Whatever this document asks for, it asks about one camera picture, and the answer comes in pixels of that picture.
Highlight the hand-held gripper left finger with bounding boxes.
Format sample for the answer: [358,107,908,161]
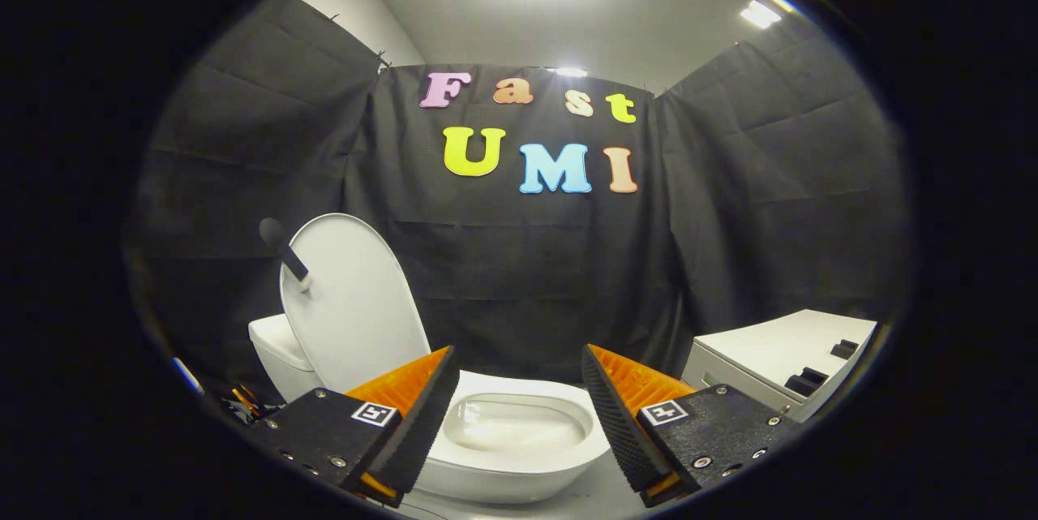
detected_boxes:
[243,346,460,509]

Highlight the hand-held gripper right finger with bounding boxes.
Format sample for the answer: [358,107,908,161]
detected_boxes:
[581,344,804,509]

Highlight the black backdrop cloth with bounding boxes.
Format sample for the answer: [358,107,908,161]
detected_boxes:
[126,0,913,391]

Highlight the white drawer cabinet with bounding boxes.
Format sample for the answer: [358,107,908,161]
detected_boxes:
[681,309,878,423]

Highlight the white toilet lid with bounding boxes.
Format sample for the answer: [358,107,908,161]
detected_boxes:
[259,213,432,395]

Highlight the orange black wire bundle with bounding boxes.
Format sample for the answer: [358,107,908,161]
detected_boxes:
[227,384,282,425]

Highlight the white ceramic toilet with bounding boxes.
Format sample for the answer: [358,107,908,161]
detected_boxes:
[248,313,611,505]

